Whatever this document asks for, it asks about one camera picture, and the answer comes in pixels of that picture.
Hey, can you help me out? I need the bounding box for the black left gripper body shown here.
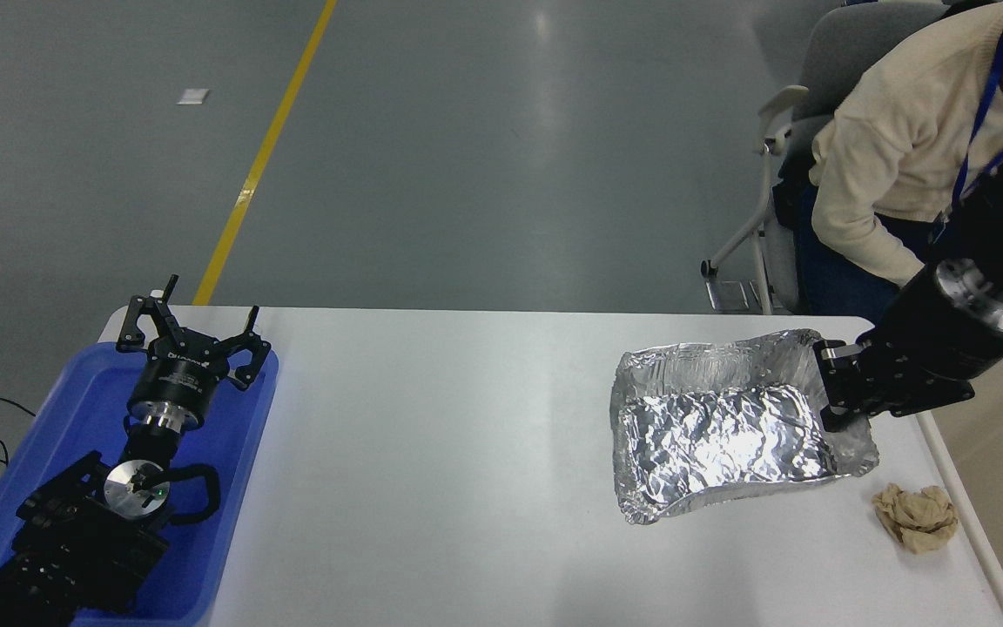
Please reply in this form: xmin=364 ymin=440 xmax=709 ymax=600
xmin=127 ymin=329 xmax=234 ymax=415

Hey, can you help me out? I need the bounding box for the silver foil tray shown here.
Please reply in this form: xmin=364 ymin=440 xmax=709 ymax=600
xmin=609 ymin=328 xmax=881 ymax=526

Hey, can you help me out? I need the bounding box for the blue plastic tray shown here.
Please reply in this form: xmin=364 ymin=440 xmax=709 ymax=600
xmin=0 ymin=341 xmax=280 ymax=627

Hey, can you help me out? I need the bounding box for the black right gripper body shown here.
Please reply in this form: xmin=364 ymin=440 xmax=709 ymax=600
xmin=874 ymin=266 xmax=1003 ymax=381

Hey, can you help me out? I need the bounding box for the grey office chair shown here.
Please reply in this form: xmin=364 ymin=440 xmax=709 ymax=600
xmin=700 ymin=0 xmax=946 ymax=316

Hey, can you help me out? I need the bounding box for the blue lanyard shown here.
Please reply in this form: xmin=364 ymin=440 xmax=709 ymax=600
xmin=950 ymin=19 xmax=1003 ymax=219

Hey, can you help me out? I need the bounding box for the crumpled tan paper ball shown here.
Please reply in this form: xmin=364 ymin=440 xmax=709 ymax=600
xmin=872 ymin=483 xmax=960 ymax=554

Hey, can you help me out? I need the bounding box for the person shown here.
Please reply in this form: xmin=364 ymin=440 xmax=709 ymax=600
xmin=793 ymin=0 xmax=1003 ymax=327

